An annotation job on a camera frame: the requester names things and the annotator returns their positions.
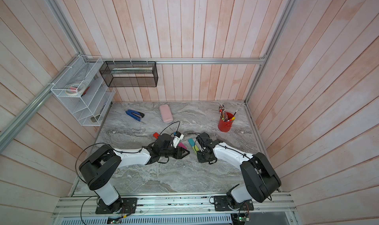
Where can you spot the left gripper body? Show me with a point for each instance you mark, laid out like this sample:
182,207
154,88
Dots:
175,157

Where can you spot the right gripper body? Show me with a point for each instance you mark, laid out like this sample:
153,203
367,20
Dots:
202,156

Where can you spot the light green block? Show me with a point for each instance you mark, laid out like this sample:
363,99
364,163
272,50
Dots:
195,148

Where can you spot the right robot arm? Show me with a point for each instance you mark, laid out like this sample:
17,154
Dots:
260,179

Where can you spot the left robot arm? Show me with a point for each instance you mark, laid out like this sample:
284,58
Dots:
99,167

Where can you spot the magenta block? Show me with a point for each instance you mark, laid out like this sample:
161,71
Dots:
182,145

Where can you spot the red pencil cup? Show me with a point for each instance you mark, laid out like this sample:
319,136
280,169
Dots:
225,126

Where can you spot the pink eraser case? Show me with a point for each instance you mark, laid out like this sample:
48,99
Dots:
166,113

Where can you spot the blue stapler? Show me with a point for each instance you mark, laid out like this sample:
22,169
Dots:
135,114

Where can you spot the black mesh basket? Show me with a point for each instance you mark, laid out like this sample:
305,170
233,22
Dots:
129,73

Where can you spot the tape roll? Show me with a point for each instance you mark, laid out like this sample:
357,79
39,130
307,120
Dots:
75,89

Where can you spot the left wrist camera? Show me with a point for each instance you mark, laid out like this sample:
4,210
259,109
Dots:
166,141

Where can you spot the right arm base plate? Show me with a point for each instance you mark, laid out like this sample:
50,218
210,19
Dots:
227,203

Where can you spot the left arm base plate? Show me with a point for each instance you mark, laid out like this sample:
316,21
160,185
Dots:
120,206

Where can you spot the white wire shelf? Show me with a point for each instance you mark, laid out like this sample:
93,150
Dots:
91,108

